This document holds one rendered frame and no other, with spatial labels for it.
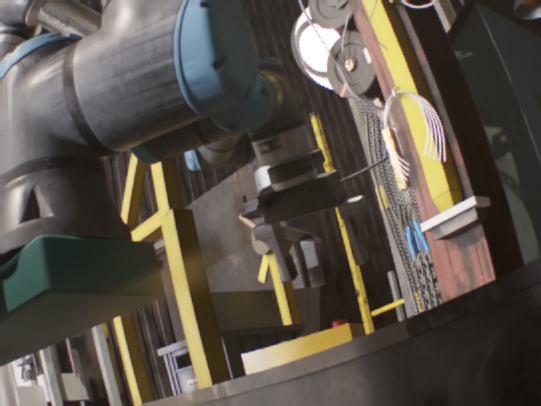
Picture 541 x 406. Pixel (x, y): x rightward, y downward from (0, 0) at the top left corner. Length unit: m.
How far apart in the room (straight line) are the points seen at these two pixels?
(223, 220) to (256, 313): 6.61
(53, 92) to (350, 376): 0.79
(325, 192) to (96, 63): 0.54
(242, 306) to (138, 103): 2.01
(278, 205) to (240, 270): 7.87
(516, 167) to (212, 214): 6.31
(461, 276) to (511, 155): 0.94
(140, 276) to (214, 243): 8.73
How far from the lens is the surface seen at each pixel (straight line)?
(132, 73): 0.77
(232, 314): 2.71
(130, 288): 0.77
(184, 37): 0.75
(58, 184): 0.79
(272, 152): 1.21
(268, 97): 1.08
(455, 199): 2.99
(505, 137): 3.79
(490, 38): 3.91
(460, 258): 3.05
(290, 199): 1.24
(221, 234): 9.39
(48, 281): 0.71
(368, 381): 1.32
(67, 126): 0.81
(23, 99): 0.84
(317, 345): 1.47
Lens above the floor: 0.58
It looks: 16 degrees up
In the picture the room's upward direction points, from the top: 13 degrees counter-clockwise
